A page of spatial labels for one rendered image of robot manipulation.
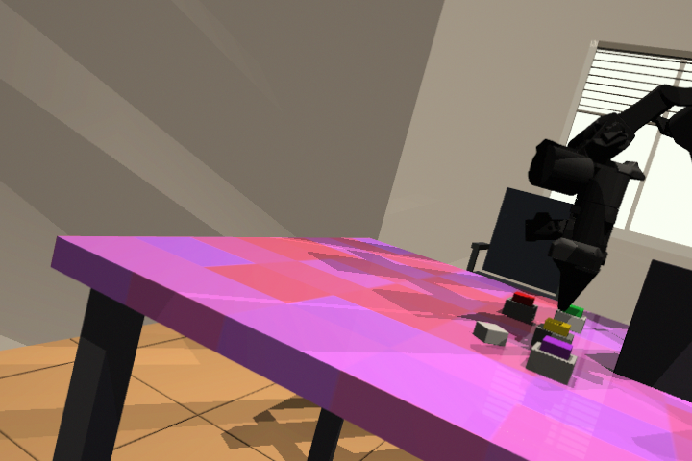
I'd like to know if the green button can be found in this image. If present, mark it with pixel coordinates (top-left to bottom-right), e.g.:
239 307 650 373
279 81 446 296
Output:
554 304 587 334

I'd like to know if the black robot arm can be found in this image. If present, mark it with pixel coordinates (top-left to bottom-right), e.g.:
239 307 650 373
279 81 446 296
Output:
525 85 692 241

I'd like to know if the beige square block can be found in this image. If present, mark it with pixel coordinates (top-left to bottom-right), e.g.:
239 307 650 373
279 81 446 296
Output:
473 321 508 346

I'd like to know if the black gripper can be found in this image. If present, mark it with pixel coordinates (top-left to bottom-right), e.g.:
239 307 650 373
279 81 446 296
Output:
548 199 620 311

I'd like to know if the yellow button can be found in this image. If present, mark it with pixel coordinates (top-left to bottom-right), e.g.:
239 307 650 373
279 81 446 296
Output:
531 317 575 345

